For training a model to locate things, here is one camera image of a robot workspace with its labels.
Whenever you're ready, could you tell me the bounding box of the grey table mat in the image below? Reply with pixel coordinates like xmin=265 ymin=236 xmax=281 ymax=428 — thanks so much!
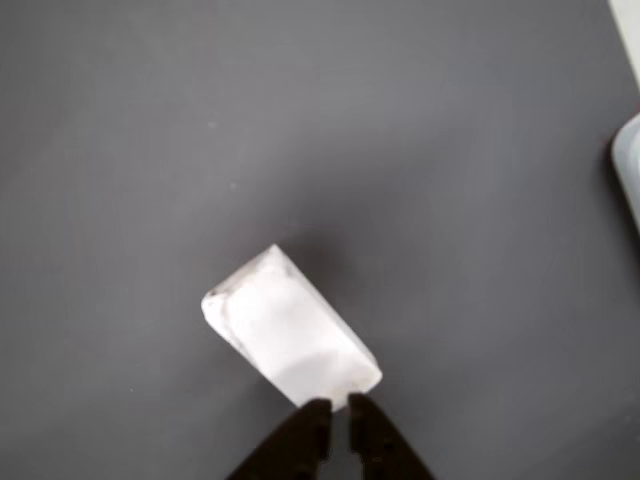
xmin=0 ymin=0 xmax=640 ymax=480

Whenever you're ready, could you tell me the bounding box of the white block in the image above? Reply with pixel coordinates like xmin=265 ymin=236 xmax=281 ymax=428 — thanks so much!
xmin=200 ymin=243 xmax=384 ymax=412

